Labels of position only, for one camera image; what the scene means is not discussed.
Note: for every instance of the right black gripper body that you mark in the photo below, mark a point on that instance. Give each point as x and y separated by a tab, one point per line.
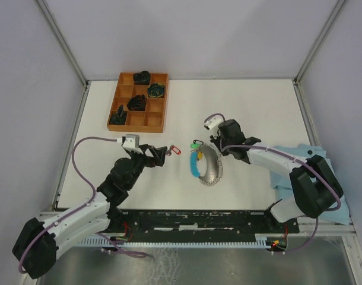
219	142

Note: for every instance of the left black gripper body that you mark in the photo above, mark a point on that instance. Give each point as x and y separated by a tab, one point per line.
140	160

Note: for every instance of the green tag key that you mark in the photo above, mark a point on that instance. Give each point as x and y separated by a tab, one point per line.
194	146

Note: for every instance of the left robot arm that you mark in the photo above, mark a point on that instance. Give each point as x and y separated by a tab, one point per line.
41	243

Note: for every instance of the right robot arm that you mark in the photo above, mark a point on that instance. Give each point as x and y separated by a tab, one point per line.
315	188

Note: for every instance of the red tag key right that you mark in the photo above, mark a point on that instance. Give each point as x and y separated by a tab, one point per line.
173	149

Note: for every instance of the black green rolled belt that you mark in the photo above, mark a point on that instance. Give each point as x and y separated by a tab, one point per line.
119	117

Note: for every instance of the wooden compartment tray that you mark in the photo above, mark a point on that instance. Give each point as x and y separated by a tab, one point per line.
149	121

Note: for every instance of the black rolled belt middle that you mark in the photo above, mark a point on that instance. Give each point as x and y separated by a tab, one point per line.
137	103

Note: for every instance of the green blue rolled belt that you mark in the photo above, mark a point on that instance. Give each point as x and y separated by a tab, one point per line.
156	90

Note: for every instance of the black rolled belt top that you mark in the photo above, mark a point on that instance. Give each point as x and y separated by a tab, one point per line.
142	78

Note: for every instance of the light blue cloth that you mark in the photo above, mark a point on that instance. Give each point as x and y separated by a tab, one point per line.
283	189

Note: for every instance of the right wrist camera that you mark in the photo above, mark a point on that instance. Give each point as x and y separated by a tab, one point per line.
213	123

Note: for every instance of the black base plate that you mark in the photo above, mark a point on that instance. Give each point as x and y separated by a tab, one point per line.
193	226

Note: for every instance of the left aluminium frame post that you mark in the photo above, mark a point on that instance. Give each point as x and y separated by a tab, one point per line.
51	22

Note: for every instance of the aluminium frame post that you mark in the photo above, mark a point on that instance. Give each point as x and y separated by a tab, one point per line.
51	22
320	39

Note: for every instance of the right aluminium frame post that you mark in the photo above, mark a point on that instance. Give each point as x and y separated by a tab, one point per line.
320	39

